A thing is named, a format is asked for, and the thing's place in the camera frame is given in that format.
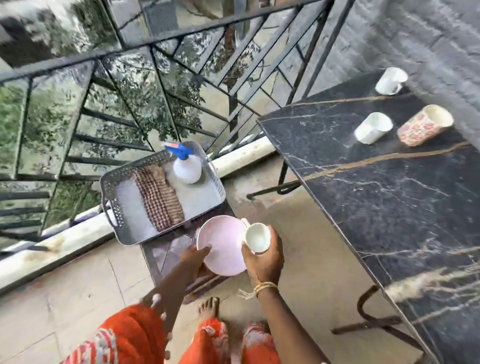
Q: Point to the white spray bottle blue nozzle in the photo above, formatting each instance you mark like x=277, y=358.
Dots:
x=186, y=168

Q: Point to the person's left thumb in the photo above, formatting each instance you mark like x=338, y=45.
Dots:
x=203, y=249

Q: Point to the brown checked cloth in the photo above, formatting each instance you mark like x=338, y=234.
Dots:
x=159, y=197

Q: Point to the person's right thumb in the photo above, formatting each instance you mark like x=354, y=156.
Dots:
x=246, y=252

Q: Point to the floral patterned cup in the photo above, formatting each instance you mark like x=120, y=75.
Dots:
x=423, y=125

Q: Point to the person's right forearm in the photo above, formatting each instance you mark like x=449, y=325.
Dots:
x=285, y=326

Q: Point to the person's left forearm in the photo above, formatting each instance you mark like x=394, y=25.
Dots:
x=170, y=292

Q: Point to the small white cup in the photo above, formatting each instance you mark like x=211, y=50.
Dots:
x=258, y=237

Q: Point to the person's left hand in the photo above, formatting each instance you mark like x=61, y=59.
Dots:
x=191, y=258

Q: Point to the orange patterned garment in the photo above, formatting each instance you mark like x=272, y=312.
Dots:
x=131, y=333

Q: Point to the black metal railing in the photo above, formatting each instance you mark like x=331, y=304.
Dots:
x=157, y=43

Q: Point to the pink round plate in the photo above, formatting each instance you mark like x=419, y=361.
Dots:
x=223, y=245

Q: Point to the green trees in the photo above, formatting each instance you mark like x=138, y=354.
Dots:
x=48, y=120

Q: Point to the person's right hand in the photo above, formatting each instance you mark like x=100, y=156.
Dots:
x=264, y=264

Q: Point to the person's left foot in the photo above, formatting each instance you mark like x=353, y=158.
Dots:
x=208, y=308

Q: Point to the small dark side table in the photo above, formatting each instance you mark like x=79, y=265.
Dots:
x=168, y=255

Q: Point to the perforated metal tray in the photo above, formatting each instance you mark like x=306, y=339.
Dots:
x=129, y=213

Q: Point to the yellow thread wristband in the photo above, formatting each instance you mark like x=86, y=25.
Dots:
x=262, y=288

